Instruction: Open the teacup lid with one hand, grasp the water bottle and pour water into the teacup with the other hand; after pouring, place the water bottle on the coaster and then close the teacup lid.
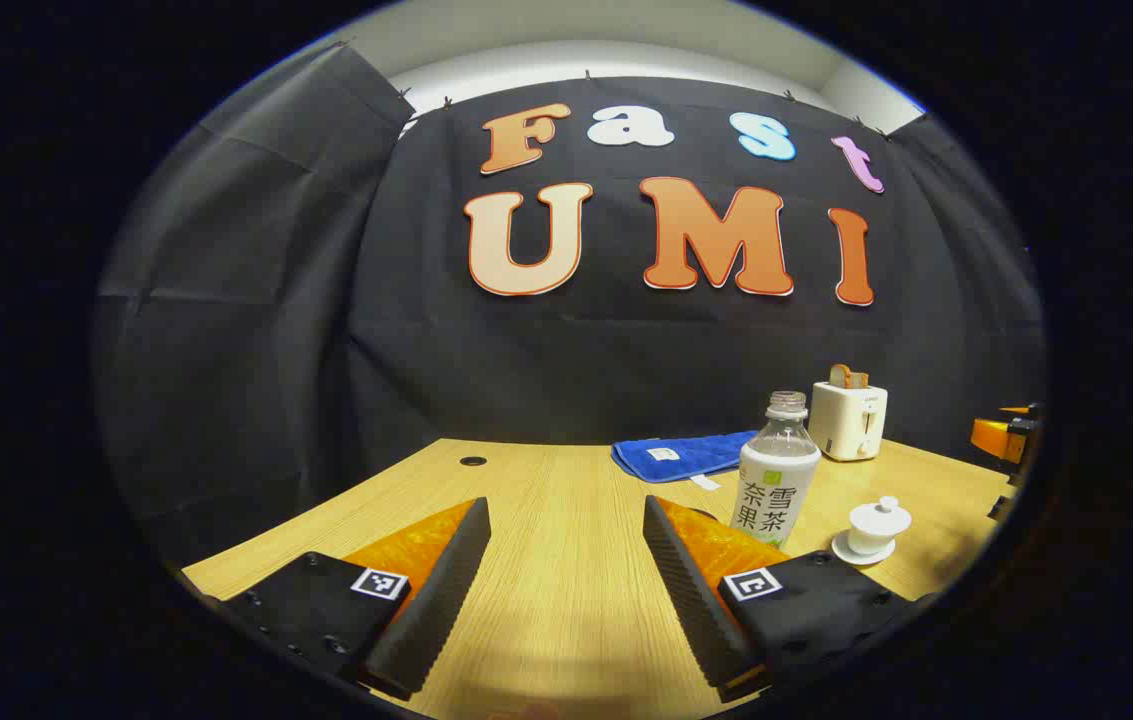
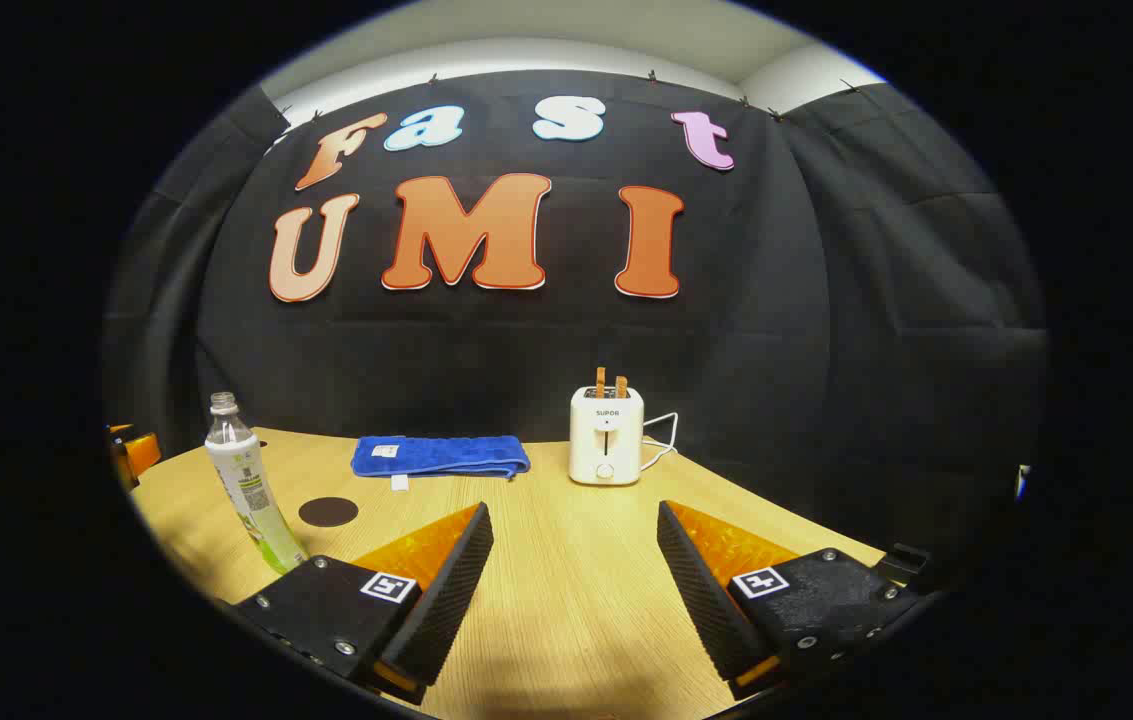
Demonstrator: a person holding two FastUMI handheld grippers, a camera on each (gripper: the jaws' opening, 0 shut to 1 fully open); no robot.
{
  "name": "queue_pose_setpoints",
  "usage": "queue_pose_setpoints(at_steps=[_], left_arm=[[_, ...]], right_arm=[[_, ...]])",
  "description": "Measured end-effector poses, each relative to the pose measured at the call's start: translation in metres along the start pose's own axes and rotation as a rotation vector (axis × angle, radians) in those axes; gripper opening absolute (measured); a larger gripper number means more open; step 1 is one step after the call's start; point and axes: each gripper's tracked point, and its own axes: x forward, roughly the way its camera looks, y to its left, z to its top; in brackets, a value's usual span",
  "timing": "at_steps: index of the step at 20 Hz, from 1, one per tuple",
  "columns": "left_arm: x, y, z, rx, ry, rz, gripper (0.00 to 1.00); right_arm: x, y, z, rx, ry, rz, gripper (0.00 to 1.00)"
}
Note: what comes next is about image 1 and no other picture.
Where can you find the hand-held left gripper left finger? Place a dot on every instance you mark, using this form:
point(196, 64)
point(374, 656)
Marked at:
point(436, 590)

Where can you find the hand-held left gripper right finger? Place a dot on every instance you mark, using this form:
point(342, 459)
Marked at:
point(691, 590)

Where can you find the white label water bottle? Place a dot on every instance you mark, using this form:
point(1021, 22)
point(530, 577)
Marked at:
point(778, 490)

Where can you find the cream toaster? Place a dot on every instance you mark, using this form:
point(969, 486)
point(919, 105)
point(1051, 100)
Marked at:
point(848, 420)

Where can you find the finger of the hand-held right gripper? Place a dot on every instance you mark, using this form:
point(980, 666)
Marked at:
point(996, 437)

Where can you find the bread slice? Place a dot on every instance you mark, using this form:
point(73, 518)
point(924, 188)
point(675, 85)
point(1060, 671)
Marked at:
point(846, 377)

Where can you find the white teacup lid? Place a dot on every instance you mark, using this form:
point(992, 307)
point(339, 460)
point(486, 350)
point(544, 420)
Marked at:
point(881, 515)

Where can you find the black backdrop cloth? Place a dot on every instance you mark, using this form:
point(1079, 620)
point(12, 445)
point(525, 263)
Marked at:
point(526, 360)

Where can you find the blue towel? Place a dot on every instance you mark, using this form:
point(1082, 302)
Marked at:
point(681, 455)

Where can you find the white saucer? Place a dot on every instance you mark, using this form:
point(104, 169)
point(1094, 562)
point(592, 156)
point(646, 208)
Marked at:
point(851, 552)

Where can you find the white teacup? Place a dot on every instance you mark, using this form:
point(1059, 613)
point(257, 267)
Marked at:
point(866, 543)

